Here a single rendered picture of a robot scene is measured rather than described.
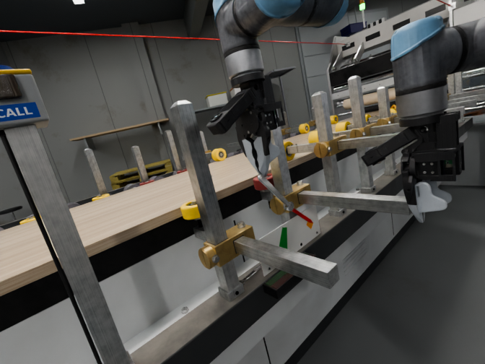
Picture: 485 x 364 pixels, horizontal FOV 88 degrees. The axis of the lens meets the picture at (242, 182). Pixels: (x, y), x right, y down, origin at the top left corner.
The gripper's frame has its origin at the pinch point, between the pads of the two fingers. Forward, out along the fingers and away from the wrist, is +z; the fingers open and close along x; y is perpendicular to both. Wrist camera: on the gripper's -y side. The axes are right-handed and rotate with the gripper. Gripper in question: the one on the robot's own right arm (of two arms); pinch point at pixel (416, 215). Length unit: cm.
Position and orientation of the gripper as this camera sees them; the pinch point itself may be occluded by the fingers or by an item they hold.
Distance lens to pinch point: 63.2
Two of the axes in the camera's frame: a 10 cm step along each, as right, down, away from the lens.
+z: 2.3, 9.5, 2.1
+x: 7.4, -3.1, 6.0
